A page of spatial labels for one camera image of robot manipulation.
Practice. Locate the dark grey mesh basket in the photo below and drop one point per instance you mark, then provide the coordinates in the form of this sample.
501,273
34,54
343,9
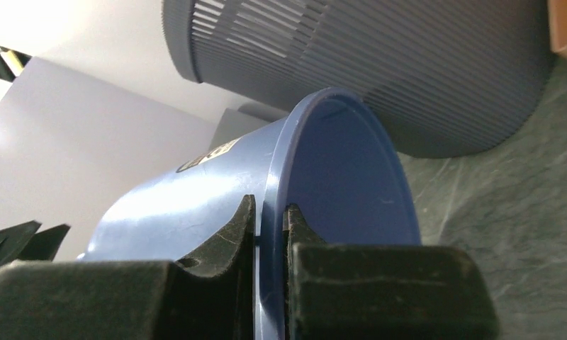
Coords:
446,78

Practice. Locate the blue plastic bucket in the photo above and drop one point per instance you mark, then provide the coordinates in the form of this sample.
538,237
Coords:
331,157

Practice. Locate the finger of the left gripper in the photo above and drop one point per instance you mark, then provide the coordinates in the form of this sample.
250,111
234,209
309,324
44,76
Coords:
43,246
14,239

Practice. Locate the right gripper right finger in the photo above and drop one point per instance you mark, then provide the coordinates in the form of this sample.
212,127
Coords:
345,291

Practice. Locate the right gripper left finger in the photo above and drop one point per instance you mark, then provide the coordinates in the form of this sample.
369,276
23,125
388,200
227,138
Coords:
207,294

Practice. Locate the light grey plastic bucket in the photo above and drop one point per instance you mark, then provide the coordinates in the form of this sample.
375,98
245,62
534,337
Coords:
247,118

